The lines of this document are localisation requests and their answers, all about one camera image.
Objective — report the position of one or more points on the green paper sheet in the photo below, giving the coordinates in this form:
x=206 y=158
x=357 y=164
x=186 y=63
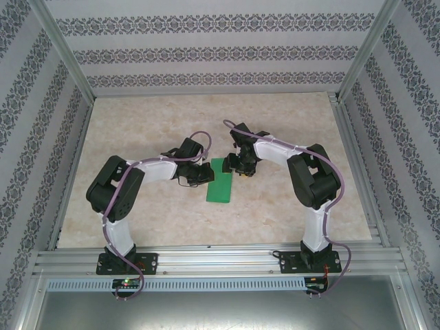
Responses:
x=220 y=189

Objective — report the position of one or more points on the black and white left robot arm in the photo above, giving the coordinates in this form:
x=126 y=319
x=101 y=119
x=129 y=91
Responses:
x=99 y=192

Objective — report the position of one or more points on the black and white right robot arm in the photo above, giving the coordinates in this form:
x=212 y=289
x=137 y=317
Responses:
x=316 y=185

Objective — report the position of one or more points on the grey sheet metal panel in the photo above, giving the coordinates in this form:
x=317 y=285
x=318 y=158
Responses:
x=220 y=309

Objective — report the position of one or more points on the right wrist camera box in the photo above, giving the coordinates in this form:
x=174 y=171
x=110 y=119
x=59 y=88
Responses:
x=237 y=144

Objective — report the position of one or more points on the aluminium mounting rail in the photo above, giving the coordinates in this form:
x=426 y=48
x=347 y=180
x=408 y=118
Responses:
x=213 y=258

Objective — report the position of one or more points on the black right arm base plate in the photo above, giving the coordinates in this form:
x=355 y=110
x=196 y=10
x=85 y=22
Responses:
x=288 y=263

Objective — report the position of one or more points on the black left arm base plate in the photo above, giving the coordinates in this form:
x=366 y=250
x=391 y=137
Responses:
x=151 y=263

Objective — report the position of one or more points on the aluminium side rail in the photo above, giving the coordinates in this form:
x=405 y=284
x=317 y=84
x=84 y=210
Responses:
x=77 y=151
x=357 y=172

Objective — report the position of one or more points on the aluminium frame post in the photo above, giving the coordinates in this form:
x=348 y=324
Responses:
x=368 y=51
x=68 y=58

